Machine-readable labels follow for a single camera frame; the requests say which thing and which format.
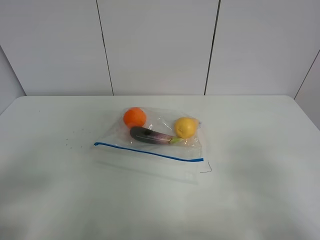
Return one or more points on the dark purple eggplant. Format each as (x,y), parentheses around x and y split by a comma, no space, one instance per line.
(148,136)

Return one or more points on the clear zip bag blue seal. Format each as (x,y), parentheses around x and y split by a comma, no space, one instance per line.
(183,161)

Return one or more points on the yellow lemon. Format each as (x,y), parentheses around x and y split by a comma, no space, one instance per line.
(185,127)

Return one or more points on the orange fruit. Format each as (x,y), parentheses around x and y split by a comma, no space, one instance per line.
(134,117)

